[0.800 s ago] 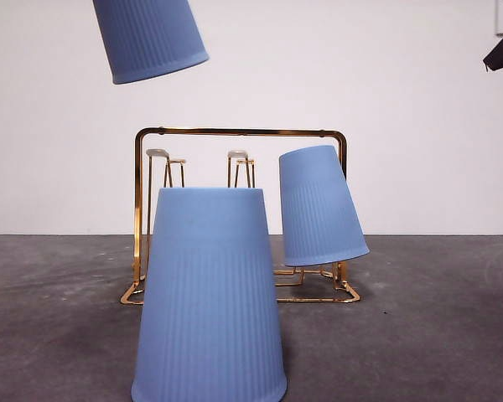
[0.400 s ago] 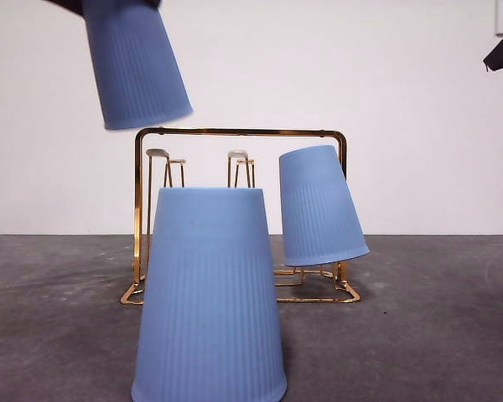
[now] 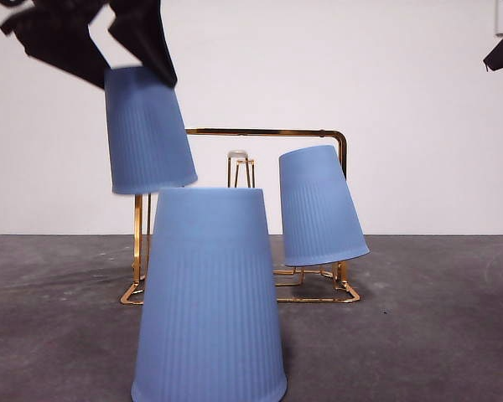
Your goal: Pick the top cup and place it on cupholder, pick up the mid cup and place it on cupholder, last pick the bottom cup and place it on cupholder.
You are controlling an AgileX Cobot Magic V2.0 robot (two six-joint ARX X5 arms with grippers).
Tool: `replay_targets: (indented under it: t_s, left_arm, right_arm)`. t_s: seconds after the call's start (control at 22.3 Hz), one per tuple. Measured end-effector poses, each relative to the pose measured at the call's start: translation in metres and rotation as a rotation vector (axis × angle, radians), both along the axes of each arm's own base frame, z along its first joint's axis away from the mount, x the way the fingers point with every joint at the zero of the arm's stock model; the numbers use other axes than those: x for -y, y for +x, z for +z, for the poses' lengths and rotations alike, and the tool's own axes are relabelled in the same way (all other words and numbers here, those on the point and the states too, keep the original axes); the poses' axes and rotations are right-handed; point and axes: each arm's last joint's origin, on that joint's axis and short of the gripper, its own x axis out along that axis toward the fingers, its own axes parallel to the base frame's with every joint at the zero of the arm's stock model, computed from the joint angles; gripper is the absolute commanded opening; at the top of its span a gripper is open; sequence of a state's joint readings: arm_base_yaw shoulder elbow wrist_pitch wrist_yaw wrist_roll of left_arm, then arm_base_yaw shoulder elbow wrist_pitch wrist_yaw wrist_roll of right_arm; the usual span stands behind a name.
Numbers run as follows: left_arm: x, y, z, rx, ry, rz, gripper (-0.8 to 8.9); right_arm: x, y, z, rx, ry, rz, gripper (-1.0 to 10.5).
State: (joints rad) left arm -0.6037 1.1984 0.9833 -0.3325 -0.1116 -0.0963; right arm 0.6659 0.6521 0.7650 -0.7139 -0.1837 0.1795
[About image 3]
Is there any blue ribbed plastic cup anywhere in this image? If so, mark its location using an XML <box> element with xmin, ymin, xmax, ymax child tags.
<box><xmin>103</xmin><ymin>65</ymin><xmax>200</xmax><ymax>196</ymax></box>
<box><xmin>130</xmin><ymin>186</ymin><xmax>288</xmax><ymax>402</ymax></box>
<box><xmin>278</xmin><ymin>144</ymin><xmax>371</xmax><ymax>268</ymax></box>

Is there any gold wire cup holder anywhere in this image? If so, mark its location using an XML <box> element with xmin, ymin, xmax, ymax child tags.
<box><xmin>120</xmin><ymin>127</ymin><xmax>361</xmax><ymax>306</ymax></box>

